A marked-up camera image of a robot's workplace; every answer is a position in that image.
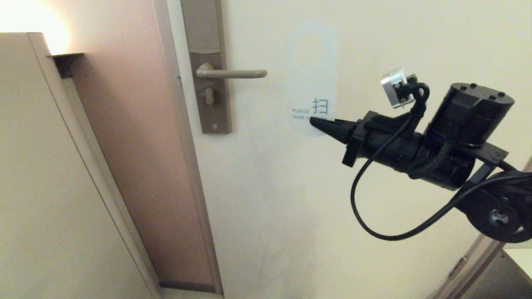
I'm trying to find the dark wall lamp bracket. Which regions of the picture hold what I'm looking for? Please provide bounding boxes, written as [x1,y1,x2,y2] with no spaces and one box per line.
[47,53,84,79]

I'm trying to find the small metal hinge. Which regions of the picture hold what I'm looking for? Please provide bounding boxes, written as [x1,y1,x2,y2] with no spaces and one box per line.
[450,257,469,278]

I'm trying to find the brown metal lock plate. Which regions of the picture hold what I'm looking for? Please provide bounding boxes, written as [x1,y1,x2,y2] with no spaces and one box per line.
[180,0,232,134]

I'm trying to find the white door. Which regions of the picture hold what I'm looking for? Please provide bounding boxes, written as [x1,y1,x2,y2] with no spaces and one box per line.
[165,0,532,299]

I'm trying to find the dark cabinet side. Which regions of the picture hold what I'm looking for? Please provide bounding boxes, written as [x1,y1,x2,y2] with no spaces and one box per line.
[461,249,532,299]

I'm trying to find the thin black cable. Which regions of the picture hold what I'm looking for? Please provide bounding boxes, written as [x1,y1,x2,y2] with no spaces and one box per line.
[350,112,532,241]

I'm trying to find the metal lever door handle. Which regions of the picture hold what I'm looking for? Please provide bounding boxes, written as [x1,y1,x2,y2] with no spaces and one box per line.
[196,63,268,80]

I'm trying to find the blue do-not-disturb door hanger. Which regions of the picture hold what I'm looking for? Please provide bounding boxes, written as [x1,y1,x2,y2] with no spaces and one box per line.
[287,21,338,137]

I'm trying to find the black looped cable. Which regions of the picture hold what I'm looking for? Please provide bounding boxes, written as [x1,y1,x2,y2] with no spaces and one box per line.
[407,143,453,180]

